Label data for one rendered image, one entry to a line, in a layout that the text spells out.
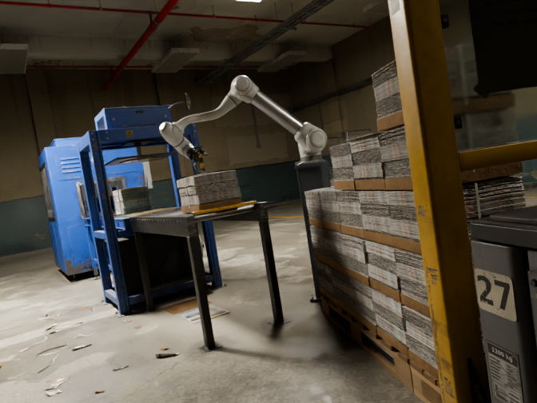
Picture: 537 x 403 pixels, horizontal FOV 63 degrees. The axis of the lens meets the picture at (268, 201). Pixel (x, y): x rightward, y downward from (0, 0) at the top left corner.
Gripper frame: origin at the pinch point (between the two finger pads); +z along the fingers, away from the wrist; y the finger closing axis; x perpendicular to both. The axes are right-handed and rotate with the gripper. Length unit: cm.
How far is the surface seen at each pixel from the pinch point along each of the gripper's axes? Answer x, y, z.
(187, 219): 26.1, 18.2, 34.0
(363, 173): -19, -39, 118
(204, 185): 10.4, 4.4, 22.1
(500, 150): 7, -75, 185
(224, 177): -4.2, 1.3, 20.8
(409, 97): 25, -86, 168
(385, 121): -10, -66, 132
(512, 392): 29, -33, 217
